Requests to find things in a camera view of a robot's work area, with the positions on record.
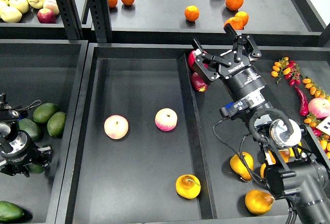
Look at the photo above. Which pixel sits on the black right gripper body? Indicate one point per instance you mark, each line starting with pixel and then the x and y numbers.
pixel 241 78

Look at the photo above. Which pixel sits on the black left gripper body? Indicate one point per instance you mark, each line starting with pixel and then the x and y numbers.
pixel 19 152

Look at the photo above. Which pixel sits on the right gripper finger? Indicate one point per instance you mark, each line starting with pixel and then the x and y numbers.
pixel 209 67
pixel 243 45

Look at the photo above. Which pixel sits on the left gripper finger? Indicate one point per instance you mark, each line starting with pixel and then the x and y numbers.
pixel 45 155
pixel 13 170

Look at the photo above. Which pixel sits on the dark green avocado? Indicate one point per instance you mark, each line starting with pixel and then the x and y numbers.
pixel 29 126
pixel 35 169

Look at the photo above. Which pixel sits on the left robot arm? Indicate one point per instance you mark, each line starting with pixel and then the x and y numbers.
pixel 10 117

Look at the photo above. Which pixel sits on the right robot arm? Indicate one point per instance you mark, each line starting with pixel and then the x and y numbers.
pixel 297 168

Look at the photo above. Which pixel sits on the green avocado top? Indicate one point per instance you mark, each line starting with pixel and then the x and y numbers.
pixel 44 112

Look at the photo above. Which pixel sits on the green avocado bottom left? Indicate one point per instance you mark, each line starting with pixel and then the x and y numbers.
pixel 10 212

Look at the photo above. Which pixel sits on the yellow pear with stem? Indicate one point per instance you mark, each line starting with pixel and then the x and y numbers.
pixel 285 154

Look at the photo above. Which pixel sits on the yellow pear hidden middle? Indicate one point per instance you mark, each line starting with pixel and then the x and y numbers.
pixel 262 170

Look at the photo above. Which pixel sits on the yellow pear bottom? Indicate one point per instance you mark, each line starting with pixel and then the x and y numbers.
pixel 258 202

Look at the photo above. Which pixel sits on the bright red apple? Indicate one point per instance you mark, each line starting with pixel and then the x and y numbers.
pixel 191 59

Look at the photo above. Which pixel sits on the orange front right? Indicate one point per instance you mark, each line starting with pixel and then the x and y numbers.
pixel 235 22

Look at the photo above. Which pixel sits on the dark red apple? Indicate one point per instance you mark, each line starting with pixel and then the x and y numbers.
pixel 197 83

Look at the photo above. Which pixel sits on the orange behind front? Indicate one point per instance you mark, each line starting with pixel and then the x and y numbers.
pixel 244 16

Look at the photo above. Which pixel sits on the large orange right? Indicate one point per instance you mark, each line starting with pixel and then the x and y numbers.
pixel 234 5

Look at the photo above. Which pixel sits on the cherry tomato bunch upper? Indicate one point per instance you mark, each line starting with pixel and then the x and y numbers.
pixel 286 69

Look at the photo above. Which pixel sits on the orange centre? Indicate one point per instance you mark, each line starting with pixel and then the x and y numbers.
pixel 192 13

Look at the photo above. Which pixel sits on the pink apple centre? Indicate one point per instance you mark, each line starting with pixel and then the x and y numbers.
pixel 166 119

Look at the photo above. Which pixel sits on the pink apple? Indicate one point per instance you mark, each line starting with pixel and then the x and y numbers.
pixel 166 119
pixel 116 127

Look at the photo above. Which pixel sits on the red chili pepper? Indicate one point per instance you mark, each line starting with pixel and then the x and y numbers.
pixel 303 102

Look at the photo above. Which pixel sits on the orange cherry tomato bunch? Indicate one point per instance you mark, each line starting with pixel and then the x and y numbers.
pixel 314 89

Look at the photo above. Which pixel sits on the pink apple left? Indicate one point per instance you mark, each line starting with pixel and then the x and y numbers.
pixel 116 127

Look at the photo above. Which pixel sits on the black left tray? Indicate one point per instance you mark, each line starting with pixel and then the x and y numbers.
pixel 51 71

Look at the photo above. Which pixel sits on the black tray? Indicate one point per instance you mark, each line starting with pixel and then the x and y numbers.
pixel 51 71
pixel 132 180

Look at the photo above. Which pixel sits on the pink peach right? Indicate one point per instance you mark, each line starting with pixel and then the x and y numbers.
pixel 319 107

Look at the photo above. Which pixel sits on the black upper right shelf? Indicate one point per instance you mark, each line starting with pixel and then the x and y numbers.
pixel 271 22

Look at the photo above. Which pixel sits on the black shelf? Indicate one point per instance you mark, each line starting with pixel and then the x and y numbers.
pixel 30 28
pixel 271 22

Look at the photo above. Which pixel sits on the white label card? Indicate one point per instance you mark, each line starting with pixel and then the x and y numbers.
pixel 324 126

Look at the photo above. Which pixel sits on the black middle tray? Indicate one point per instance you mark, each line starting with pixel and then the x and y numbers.
pixel 132 180

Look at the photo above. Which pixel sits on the cherry tomato bunch lower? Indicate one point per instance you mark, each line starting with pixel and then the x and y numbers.
pixel 322 137

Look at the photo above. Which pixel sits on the black upper left shelf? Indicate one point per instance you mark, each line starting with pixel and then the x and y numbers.
pixel 30 28

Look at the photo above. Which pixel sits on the red apple on shelf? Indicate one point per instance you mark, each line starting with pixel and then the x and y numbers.
pixel 46 16

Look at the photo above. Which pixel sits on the black perforated post right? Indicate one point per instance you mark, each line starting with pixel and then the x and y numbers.
pixel 101 20

